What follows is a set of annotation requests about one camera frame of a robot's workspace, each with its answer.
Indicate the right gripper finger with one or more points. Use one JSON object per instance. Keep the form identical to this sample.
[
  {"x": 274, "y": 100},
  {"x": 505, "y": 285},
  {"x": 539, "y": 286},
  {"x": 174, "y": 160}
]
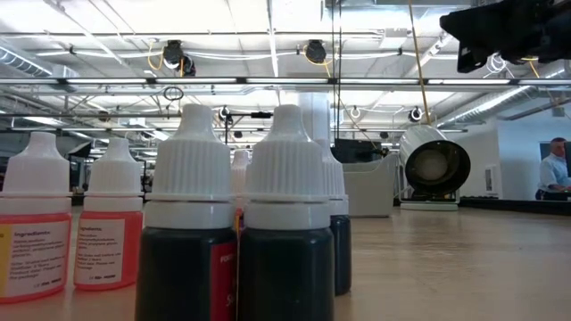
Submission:
[{"x": 455, "y": 24}]

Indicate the grey plastic bin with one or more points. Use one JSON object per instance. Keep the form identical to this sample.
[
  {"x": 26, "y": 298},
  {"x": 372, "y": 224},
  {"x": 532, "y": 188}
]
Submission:
[{"x": 370, "y": 191}]

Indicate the small dark bottle purple label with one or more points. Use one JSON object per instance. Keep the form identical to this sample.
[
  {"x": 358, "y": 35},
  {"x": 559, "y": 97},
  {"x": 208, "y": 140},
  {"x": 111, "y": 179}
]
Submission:
[{"x": 341, "y": 249}]

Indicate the small orange food coloring bottle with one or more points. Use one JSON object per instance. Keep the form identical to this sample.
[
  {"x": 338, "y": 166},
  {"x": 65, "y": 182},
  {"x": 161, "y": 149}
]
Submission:
[
  {"x": 240, "y": 169},
  {"x": 35, "y": 178},
  {"x": 113, "y": 187}
]

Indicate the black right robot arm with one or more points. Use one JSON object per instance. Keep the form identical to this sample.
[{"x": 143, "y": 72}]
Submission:
[{"x": 557, "y": 31}]

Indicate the small dark food coloring bottle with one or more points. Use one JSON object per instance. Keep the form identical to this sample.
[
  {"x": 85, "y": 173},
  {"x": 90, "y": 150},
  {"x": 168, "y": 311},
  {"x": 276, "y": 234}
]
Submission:
[{"x": 287, "y": 178}]

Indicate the person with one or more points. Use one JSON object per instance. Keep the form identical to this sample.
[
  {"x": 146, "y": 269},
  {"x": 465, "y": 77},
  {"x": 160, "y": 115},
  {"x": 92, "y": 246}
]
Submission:
[{"x": 553, "y": 171}]

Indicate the aluminium overhead beam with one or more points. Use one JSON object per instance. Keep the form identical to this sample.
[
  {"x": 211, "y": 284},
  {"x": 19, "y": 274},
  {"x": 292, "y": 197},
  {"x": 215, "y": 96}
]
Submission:
[{"x": 285, "y": 81}]

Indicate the small dark bottle red label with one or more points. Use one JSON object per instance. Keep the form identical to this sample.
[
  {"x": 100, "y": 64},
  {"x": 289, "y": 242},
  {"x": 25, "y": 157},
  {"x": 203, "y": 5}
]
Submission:
[{"x": 192, "y": 178}]

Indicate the silver ventilation duct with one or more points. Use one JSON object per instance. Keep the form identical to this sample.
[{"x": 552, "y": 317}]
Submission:
[
  {"x": 22, "y": 62},
  {"x": 490, "y": 104}
]

